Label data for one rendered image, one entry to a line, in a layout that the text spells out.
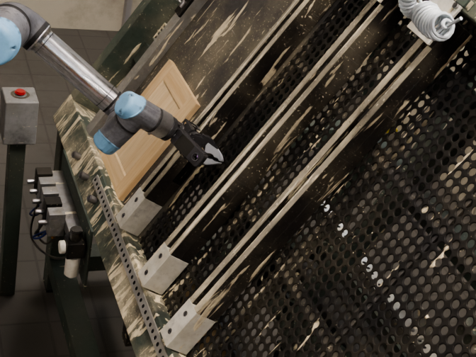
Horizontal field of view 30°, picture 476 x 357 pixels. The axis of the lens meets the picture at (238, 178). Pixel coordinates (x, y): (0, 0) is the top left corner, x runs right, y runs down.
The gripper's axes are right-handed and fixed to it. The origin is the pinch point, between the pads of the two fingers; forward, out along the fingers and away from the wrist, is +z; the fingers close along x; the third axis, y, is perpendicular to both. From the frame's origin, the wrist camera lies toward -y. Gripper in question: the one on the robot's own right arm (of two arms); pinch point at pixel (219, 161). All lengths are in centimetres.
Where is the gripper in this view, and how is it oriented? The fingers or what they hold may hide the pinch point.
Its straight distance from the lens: 253.6
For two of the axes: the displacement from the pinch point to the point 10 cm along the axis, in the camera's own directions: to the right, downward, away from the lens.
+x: -6.4, 7.3, 2.5
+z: 7.0, 4.0, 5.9
